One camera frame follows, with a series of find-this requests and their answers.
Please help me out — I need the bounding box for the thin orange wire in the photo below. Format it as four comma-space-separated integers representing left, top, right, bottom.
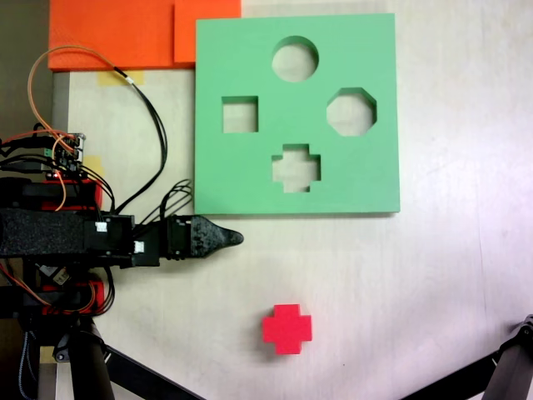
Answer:
27, 44, 118, 141

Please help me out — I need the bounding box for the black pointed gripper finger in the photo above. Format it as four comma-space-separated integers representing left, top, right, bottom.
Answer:
190, 214, 245, 260

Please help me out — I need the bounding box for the black USB cable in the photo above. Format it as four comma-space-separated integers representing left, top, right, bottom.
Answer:
0, 160, 47, 174

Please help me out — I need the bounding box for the red orange wire bundle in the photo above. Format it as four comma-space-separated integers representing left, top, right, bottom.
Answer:
0, 260, 97, 316

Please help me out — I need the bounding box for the red cross columnar block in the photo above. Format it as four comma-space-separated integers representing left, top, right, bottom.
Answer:
262, 302, 313, 356

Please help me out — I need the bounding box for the long black cable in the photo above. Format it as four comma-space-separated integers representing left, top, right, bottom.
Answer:
111, 65, 169, 214

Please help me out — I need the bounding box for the black tripod leg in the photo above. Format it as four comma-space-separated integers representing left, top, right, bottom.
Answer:
68, 320, 117, 400
482, 314, 533, 400

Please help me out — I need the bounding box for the green shape sorting board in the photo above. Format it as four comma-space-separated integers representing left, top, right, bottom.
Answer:
193, 12, 401, 217

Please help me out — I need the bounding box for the small black circuit board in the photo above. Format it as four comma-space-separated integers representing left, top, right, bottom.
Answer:
35, 262, 72, 288

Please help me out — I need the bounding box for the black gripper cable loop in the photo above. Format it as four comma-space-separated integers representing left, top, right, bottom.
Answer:
135, 178, 195, 234

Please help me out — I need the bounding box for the blue braided cable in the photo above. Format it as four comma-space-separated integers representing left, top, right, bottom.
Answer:
18, 331, 39, 399

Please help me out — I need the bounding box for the large orange foam block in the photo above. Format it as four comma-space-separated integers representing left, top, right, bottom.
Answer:
47, 0, 197, 71

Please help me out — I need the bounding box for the circuit board with wires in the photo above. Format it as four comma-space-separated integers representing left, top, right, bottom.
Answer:
41, 132, 87, 181

